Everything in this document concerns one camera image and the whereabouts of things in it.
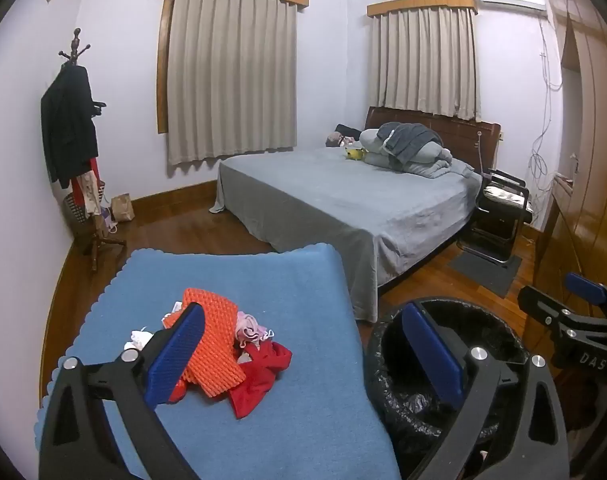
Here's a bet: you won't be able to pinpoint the black coat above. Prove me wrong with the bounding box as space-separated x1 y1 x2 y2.
40 65 100 190

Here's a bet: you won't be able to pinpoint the wooden headboard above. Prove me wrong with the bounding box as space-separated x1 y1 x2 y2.
364 106 501 173

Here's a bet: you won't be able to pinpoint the floral cloth bag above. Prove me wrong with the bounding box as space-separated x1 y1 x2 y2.
74 170 107 221

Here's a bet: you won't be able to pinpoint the white crumpled tissue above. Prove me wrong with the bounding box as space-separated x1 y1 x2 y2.
124 327 154 352

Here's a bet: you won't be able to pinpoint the blue scalloped mat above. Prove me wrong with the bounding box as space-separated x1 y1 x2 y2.
34 243 401 480

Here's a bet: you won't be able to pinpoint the black folding chair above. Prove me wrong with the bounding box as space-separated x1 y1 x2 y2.
456 169 534 266

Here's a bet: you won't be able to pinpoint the short wooden pelmet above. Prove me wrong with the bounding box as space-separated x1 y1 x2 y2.
367 0 478 17

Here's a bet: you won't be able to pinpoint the bed with grey sheet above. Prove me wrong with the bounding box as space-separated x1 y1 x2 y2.
208 147 484 323

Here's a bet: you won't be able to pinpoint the orange foam net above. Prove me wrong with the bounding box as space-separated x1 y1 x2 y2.
162 287 247 401

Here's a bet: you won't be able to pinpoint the grey floor mat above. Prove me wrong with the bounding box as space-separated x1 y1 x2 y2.
448 251 523 297

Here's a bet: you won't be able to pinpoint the black bin with black bag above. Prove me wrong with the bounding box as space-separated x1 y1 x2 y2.
366 297 530 480

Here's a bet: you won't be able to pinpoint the wooden wardrobe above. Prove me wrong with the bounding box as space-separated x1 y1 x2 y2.
533 0 607 311

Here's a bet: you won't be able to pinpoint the grey folded duvet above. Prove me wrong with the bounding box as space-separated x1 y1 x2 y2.
358 122 477 178

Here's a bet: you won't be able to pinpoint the white wall cables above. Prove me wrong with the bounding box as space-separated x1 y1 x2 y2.
530 15 565 201

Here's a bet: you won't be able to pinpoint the red cloth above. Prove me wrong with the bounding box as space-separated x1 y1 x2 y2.
168 341 293 420

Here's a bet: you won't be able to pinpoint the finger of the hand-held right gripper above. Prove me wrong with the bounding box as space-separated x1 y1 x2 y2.
565 272 607 318
517 285 584 333

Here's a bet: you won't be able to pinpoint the dark grey garment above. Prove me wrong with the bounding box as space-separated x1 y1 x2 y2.
377 121 443 163

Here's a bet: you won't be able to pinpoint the wide beige curtain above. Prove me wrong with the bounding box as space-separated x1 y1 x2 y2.
168 0 299 166

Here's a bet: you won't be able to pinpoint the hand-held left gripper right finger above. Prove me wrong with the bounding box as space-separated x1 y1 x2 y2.
401 302 569 480

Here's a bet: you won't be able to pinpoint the narrow beige curtain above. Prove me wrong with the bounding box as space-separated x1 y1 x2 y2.
371 7 481 121

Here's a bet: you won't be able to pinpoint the brown paper bag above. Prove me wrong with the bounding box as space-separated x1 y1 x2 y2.
111 193 135 223

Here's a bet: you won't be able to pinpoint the dark pillow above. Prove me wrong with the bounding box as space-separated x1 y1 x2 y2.
333 124 364 143

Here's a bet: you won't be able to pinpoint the pink face mask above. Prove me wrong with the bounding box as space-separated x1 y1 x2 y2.
236 311 275 348

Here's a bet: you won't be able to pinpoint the wooden coat rack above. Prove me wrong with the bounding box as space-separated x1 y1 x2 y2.
58 28 129 273

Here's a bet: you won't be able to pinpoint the wooden window frame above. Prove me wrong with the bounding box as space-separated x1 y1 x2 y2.
156 0 175 135

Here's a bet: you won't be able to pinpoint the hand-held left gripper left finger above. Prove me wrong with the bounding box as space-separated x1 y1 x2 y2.
38 302 207 480

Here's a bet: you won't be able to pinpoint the striped basket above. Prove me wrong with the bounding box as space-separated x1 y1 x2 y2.
62 192 93 238

